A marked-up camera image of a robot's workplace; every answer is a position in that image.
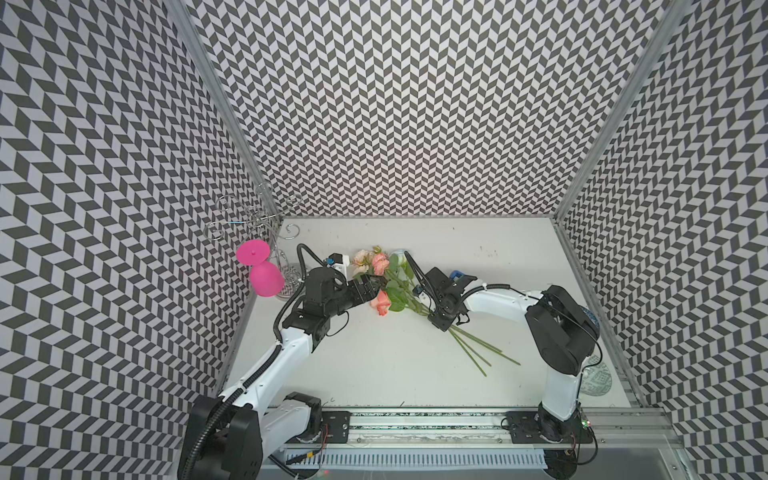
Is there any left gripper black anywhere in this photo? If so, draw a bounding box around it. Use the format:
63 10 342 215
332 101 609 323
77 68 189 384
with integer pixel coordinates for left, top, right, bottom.
324 273 384 317

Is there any artificial rose bouquet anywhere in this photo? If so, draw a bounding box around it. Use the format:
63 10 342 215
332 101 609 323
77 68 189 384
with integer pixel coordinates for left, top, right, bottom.
349 244 522 378

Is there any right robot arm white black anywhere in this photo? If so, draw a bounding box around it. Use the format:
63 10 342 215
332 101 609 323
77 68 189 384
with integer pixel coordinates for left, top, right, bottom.
419 268 600 444

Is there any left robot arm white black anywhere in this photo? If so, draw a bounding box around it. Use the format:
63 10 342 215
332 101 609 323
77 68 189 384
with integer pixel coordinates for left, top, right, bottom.
176 244 388 479

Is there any pink wine glass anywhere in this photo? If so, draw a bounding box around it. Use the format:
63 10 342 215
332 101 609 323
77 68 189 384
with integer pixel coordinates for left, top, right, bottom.
236 239 285 297

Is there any blue patterned bowl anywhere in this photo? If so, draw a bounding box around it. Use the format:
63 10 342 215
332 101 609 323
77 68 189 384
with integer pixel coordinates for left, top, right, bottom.
581 306 600 332

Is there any patterned round plate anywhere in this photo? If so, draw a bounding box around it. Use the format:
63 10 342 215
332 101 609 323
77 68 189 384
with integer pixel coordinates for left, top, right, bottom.
580 354 613 397

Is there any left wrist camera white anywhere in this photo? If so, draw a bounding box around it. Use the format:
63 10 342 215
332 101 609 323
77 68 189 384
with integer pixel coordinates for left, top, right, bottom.
326 253 350 278

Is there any wire glass rack stand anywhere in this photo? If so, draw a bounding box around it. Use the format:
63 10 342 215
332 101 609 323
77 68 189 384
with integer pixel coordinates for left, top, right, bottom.
202 194 300 301

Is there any aluminium mounting rail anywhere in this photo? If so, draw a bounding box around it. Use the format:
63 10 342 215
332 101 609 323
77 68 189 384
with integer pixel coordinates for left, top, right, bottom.
274 407 683 472

